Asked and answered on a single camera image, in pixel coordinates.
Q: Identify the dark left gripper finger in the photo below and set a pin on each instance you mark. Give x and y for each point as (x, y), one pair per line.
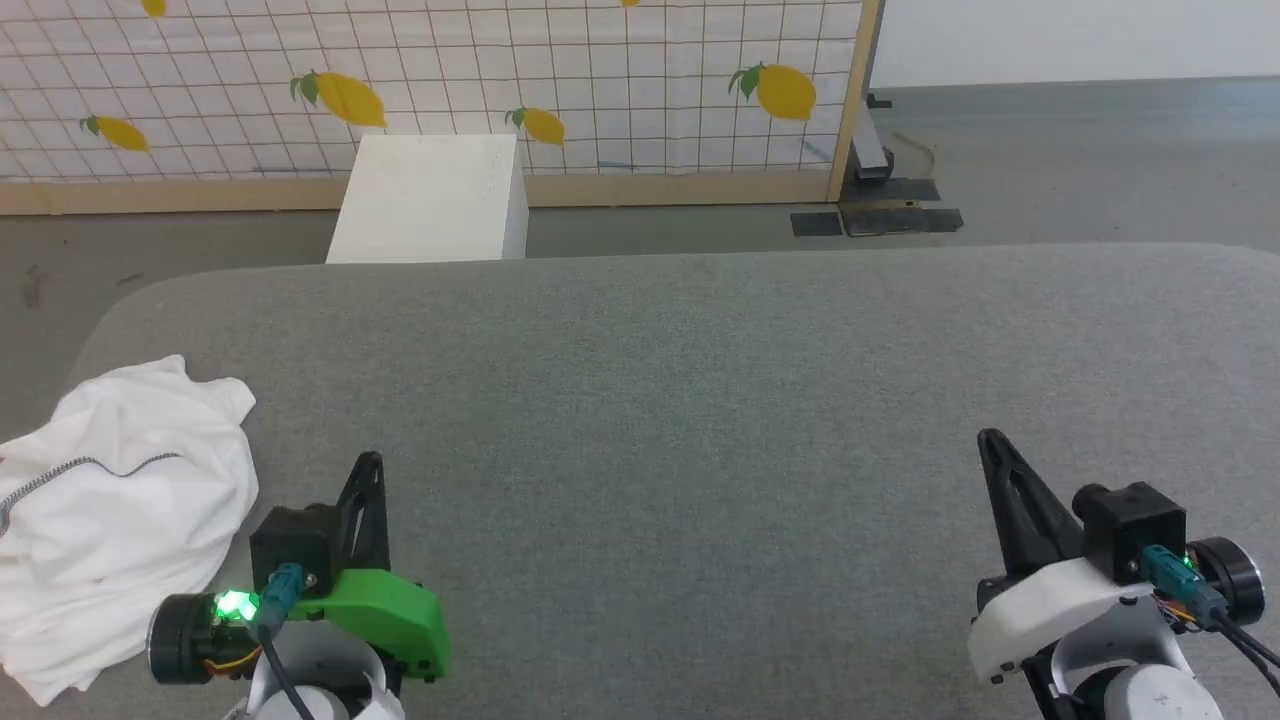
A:
(378, 530)
(348, 530)

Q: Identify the white box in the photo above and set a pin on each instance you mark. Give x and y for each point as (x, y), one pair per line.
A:
(430, 200)

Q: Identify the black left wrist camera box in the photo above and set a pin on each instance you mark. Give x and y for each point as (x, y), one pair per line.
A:
(290, 545)

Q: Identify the black left wrist cylinder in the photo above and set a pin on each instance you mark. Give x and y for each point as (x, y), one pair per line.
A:
(180, 640)

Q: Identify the small black floor plate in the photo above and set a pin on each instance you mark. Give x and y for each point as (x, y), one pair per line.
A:
(817, 224)

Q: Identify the black right wrist cylinder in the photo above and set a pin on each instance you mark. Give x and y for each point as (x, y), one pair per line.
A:
(1235, 580)

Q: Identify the black wrist cylinder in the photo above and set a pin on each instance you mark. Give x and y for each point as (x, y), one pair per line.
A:
(180, 640)
(1235, 580)

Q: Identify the white garment with grey stitching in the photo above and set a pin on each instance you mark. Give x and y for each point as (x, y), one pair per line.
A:
(120, 540)

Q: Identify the grey fabric sofa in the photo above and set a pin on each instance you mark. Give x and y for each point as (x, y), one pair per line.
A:
(700, 450)

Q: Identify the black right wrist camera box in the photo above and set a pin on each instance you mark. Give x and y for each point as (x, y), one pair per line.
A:
(1140, 530)

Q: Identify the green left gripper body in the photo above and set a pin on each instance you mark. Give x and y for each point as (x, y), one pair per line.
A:
(390, 615)

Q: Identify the grey metal frame foot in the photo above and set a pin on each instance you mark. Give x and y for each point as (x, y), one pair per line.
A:
(870, 150)

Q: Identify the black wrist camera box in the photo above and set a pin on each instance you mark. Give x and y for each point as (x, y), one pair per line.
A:
(290, 545)
(1140, 530)

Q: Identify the narrow black floor plate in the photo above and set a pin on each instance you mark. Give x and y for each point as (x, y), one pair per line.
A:
(905, 189)

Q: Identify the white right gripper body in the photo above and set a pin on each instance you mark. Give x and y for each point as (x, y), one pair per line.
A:
(1040, 610)

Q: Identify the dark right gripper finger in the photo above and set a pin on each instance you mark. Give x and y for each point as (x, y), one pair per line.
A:
(1003, 500)
(1050, 535)

